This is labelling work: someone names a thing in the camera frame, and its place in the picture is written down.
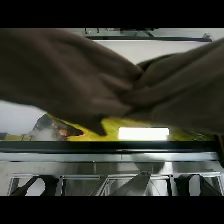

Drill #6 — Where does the brown garment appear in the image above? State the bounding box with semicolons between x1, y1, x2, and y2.
0;28;224;137

